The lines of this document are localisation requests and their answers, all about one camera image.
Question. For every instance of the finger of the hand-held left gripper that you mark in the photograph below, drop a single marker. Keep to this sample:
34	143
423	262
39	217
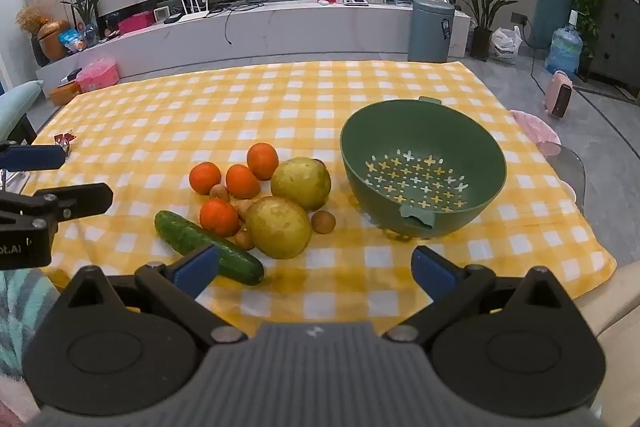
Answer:
75	202
35	157

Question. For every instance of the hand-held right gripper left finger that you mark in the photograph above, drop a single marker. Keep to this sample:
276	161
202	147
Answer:
192	268

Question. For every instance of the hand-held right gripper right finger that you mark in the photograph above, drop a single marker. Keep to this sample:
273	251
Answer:
434	269

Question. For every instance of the green cucumber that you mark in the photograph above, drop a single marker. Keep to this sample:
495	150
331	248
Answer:
185	232

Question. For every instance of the orange mandarin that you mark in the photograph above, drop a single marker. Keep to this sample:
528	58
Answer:
262	161
242	181
205	178
219	217

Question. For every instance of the small brown longan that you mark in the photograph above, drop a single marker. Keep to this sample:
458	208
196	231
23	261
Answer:
244	239
323	222
242	208
219	193

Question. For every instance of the yellow apple with red blush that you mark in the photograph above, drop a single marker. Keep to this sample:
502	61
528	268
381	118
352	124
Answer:
277	227

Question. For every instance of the yellow-green apple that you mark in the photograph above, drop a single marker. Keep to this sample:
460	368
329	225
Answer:
301	183

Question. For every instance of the green colander bowl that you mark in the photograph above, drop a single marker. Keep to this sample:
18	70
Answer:
380	132

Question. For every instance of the red candy wrapper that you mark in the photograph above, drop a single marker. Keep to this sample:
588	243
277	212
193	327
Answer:
64	138

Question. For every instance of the light blue cushion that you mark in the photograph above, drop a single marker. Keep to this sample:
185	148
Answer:
17	107

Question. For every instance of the teal patterned cloth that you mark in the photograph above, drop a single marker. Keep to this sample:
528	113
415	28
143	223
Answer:
20	307

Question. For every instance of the brown round vase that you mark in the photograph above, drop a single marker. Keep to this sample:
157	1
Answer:
51	39

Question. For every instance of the blue snack packet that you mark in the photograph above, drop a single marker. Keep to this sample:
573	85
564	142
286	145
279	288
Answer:
70	39

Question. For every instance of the dried yellow flowers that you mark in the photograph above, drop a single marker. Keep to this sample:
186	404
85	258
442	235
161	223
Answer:
31	17

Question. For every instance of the thin-leaf green plant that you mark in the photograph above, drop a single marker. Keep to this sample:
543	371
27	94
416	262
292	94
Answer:
87	9

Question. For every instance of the pink rectangular box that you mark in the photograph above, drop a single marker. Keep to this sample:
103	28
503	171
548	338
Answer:
136	23

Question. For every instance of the clear plastic chair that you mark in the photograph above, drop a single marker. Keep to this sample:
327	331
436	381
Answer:
570	167

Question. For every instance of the small white desk device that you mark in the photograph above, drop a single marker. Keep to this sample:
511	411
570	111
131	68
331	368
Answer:
162	14

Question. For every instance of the yellow checkered tablecloth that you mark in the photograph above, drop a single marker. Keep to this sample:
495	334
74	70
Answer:
300	107

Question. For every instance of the beige chair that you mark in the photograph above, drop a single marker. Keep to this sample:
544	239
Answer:
620	347

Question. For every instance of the pink space heater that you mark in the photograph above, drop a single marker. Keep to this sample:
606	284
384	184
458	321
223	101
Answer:
559	94

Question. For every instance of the white router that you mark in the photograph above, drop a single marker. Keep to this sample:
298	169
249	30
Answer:
194	9

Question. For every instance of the white plastic bag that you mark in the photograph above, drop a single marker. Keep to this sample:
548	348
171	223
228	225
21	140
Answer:
505	46

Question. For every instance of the tall-leaf potted plant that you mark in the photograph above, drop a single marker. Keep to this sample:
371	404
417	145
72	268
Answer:
482	39

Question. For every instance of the grey-blue trash bin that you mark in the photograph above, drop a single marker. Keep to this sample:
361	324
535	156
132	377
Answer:
431	32

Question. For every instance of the blue water jug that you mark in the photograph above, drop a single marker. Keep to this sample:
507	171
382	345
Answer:
566	49

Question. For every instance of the white marble television console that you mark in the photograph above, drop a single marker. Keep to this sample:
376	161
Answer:
300	32

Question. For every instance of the dark grey cabinet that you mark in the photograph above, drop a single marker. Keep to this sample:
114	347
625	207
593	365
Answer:
620	37

